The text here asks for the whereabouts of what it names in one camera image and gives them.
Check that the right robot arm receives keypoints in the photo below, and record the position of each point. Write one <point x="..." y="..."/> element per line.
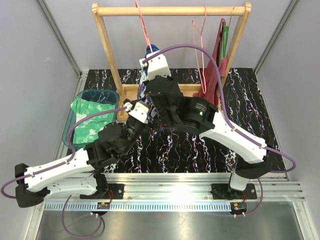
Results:
<point x="196" y="115"/>

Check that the blue transparent plastic bin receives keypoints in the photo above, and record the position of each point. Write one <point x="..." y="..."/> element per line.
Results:
<point x="93" y="95"/>

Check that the maroon tank top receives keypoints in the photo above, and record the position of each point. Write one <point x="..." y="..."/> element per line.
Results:
<point x="211" y="80"/>

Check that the wooden clothes rack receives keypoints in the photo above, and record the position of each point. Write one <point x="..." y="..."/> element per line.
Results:
<point x="128" y="90"/>

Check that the green hanger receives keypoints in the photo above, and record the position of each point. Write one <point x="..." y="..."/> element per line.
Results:
<point x="223" y="36"/>

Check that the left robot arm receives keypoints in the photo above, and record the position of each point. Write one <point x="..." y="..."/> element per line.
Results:
<point x="34" y="184"/>

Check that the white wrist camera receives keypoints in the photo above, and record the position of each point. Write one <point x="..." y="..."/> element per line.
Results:
<point x="138" y="110"/>
<point x="157" y="66"/>

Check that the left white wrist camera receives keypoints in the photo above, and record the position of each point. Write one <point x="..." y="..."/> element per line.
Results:
<point x="138" y="110"/>

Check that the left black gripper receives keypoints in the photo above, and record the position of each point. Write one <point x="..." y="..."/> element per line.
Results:
<point x="146" y="126"/>

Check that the green tie-dye trousers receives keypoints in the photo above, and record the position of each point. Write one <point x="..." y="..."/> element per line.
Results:
<point x="87" y="131"/>

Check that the aluminium mounting rail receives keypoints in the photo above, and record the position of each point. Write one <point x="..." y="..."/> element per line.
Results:
<point x="177" y="193"/>

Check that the pink wire hanger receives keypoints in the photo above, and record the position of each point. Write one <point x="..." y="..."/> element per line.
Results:
<point x="145" y="32"/>
<point x="200" y="31"/>

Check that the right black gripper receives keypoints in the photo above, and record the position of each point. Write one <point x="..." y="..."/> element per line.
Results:
<point x="169" y="78"/>

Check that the blue patterned trousers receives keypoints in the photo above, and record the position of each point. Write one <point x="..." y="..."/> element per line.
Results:
<point x="144" y="80"/>

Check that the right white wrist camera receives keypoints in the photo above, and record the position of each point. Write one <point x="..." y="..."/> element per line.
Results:
<point x="157" y="66"/>

